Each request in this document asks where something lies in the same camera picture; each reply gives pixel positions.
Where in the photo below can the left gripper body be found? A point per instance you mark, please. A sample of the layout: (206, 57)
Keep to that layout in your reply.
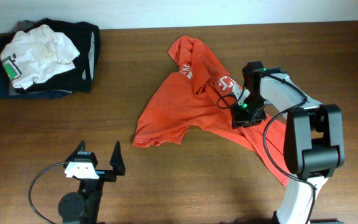
(106, 175)

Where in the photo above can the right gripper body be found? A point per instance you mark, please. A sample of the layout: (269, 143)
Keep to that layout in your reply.
(250, 110)

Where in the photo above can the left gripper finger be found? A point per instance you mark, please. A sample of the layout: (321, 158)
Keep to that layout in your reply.
(116, 161)
(73, 155)

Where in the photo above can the red orange t-shirt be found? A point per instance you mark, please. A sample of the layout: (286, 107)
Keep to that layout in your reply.
(189, 97)

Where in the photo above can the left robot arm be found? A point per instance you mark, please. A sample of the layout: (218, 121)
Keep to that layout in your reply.
(82, 206)

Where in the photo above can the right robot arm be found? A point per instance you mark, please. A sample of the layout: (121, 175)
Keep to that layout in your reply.
(313, 143)

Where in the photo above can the white t-shirt with green print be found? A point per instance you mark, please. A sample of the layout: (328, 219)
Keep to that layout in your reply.
(36, 56)

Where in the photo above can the black folded garment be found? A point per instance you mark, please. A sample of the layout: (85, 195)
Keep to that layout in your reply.
(86, 39)

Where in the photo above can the dark navy folded garment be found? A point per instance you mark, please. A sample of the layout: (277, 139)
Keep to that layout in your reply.
(8, 92)

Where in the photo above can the grey folded garment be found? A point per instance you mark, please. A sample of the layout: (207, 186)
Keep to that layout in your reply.
(23, 25)

